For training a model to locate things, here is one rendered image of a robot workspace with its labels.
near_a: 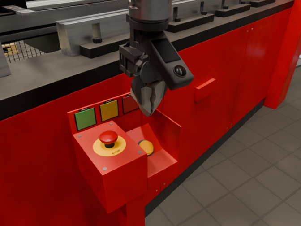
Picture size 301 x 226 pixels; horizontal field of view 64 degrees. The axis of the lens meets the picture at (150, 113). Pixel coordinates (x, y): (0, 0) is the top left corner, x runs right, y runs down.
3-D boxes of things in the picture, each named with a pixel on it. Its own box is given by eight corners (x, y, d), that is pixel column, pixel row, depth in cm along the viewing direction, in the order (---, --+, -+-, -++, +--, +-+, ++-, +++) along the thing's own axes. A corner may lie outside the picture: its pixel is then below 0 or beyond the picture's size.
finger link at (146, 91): (136, 105, 58) (137, 71, 53) (151, 118, 55) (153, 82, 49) (126, 109, 57) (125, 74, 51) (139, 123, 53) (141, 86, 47)
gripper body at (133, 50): (147, 64, 56) (150, 8, 49) (171, 80, 50) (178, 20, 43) (118, 71, 52) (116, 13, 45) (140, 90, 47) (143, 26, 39)
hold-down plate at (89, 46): (90, 58, 72) (89, 49, 70) (80, 54, 75) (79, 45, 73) (157, 38, 90) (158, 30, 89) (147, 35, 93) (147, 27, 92)
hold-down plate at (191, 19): (174, 32, 96) (174, 25, 95) (164, 30, 100) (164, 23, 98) (213, 20, 115) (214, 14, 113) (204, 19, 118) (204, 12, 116)
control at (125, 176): (108, 214, 52) (98, 151, 43) (79, 170, 63) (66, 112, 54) (177, 173, 62) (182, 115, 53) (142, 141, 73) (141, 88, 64)
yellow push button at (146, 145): (141, 159, 61) (144, 157, 60) (134, 146, 62) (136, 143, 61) (153, 153, 63) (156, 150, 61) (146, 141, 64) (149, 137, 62)
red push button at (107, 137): (105, 156, 51) (104, 142, 49) (97, 145, 54) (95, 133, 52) (122, 148, 53) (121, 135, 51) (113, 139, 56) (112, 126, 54)
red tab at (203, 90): (197, 102, 115) (199, 89, 111) (194, 101, 116) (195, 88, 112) (213, 91, 124) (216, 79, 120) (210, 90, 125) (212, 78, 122)
